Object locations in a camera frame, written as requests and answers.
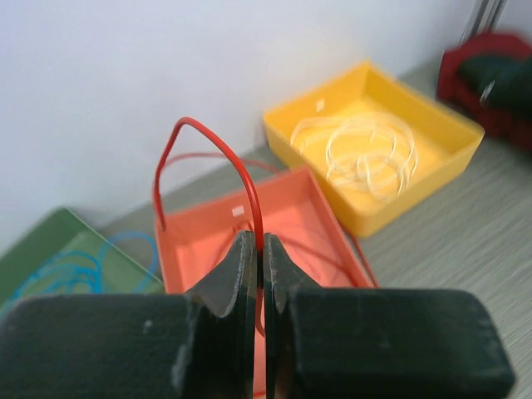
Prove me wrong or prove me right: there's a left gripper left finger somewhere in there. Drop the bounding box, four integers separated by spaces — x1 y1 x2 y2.
1 231 257 398

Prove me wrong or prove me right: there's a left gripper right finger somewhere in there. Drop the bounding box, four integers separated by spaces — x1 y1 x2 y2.
263 234 515 398

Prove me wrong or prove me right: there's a red cable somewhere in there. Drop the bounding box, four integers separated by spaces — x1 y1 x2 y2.
151 117 379 337

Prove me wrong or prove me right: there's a blue cable bundle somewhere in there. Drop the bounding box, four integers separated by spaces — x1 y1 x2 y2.
7 231 160 304

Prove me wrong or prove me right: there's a white cable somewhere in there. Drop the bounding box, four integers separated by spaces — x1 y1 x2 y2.
289 111 420 200

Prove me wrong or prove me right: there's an orange plastic bin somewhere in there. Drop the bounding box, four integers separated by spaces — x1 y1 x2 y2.
153 165 379 399

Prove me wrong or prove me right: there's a green plastic bin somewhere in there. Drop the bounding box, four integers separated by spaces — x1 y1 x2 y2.
1 208 165 314

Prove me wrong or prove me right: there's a yellow plastic bin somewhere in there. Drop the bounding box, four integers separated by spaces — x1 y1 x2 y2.
264 62 484 237

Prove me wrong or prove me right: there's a dark red cloth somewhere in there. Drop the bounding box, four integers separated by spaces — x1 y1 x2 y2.
436 32 531 151

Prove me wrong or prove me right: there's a black cloth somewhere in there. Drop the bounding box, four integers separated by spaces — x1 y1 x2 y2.
458 54 531 118

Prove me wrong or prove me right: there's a right aluminium frame post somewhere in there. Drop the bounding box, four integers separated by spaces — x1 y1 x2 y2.
460 0 507 44

